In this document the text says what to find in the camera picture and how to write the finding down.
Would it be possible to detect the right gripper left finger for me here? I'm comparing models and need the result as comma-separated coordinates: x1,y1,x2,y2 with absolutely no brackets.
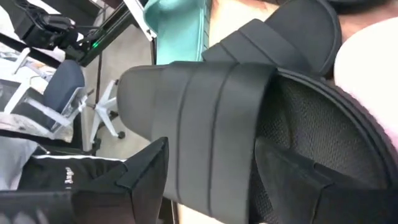
0,136,171,224

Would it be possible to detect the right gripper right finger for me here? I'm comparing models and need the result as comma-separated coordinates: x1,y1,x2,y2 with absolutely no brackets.
253,138,398,224

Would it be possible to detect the black rubber slide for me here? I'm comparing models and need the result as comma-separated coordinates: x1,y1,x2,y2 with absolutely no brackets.
116,60,398,224
201,0,343,80

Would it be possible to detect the pink rubber slide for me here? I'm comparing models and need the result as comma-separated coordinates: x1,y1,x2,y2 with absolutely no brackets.
333,17,398,144

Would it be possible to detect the blue plastic bin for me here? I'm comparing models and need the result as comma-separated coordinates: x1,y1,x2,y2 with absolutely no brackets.
143,0,213,65

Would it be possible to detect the person's leg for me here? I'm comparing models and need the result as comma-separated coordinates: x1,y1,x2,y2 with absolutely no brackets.
18,154,128,195

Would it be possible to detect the navy white office chair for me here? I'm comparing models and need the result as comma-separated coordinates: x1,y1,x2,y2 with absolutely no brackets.
12,58,127,144

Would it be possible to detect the black aluminium frame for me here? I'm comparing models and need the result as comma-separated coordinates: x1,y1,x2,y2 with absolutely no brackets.
79,0,149,67

